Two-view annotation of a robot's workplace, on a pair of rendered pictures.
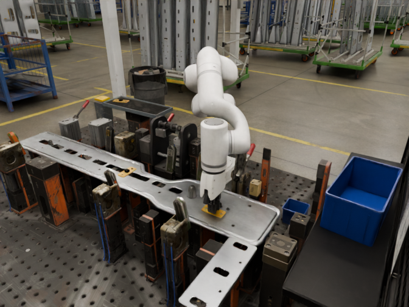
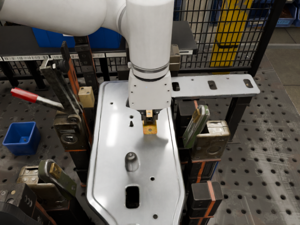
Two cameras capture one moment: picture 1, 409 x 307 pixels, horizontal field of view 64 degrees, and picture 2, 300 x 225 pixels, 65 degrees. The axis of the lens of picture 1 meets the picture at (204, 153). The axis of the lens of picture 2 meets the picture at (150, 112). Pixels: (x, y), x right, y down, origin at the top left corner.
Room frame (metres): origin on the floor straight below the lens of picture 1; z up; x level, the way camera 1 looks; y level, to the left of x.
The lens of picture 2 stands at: (1.18, 0.31, 1.50)
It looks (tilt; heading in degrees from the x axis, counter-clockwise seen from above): 47 degrees down; 234
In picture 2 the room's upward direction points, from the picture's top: straight up
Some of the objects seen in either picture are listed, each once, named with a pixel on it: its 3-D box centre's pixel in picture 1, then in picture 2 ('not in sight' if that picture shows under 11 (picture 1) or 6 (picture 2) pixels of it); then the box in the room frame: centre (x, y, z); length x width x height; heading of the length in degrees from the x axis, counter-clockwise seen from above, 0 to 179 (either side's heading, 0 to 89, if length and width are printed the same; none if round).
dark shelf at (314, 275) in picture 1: (357, 213); (79, 40); (0.92, -0.53, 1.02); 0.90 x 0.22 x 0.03; 148
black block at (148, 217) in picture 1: (152, 247); (197, 212); (0.94, 0.20, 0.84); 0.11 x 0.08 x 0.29; 148
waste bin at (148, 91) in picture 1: (149, 96); not in sight; (4.30, 0.74, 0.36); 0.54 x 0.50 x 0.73; 143
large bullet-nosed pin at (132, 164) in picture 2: (192, 192); (131, 161); (1.05, 0.05, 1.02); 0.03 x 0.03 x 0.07
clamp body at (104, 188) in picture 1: (111, 222); not in sight; (1.05, 0.38, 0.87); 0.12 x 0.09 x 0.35; 148
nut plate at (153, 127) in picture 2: (213, 209); (149, 120); (0.94, -0.03, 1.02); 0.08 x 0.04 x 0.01; 58
